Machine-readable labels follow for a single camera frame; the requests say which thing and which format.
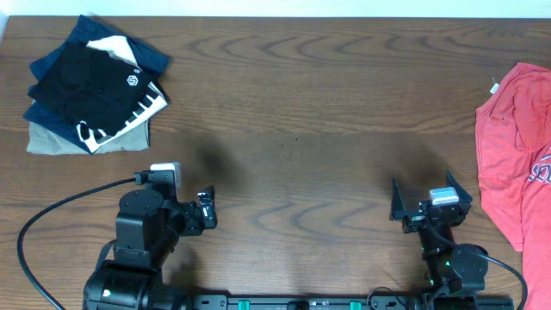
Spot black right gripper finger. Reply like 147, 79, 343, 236
445, 170, 473, 207
389, 179, 406, 220

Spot black polo shirt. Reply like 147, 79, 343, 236
28, 42, 154, 134

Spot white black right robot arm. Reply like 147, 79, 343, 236
389, 172, 488, 309

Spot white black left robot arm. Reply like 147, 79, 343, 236
83, 184, 218, 310

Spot red t-shirt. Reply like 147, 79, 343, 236
475, 63, 550, 309

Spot white shirt black letters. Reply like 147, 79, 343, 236
77, 35, 168, 153

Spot grey beige folded garment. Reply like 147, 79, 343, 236
27, 121, 150, 155

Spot navy blue folded garment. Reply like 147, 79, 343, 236
23, 15, 169, 144

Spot black base rail green tabs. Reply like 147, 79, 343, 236
192, 294, 515, 310

